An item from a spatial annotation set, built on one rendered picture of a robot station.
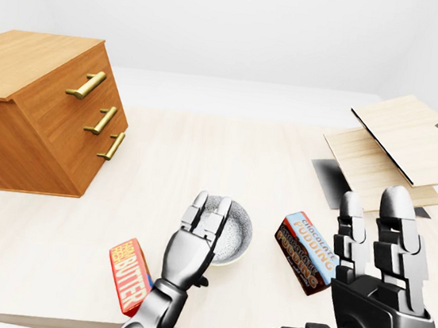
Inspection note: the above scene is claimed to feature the wooden cabinet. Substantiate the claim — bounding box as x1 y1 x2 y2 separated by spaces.
0 27 140 205

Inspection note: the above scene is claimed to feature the wooden drawer with longest handle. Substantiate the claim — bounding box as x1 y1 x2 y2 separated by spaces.
3 29 118 143

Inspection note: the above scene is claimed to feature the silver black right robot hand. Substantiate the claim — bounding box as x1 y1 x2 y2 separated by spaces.
252 170 438 328

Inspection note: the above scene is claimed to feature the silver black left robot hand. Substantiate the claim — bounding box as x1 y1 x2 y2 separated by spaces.
156 186 234 294

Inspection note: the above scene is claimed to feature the red butter box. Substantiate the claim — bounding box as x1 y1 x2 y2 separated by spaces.
101 234 160 321

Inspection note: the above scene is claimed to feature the dark patterned bowl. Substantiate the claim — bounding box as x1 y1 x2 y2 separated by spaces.
189 193 258 272

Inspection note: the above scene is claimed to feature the wooden drawer with shortest handle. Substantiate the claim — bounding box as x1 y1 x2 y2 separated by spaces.
51 89 133 203

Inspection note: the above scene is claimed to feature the wooden drawer with medium handle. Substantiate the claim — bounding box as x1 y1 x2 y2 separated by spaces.
26 60 125 173

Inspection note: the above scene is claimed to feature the short brass drawer handle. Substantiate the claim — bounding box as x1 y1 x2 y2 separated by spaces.
96 129 127 164

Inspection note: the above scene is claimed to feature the chocolate pudding box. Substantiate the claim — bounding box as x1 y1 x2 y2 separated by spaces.
267 208 347 301

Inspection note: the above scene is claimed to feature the long brass drawer handle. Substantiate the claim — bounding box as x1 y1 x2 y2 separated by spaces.
64 67 108 102

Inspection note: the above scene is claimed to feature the pale wooden board, dark edge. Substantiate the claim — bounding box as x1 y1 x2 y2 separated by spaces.
342 87 438 192

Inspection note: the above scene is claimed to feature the medium brass drawer handle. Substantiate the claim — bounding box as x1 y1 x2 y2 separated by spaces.
82 103 119 138

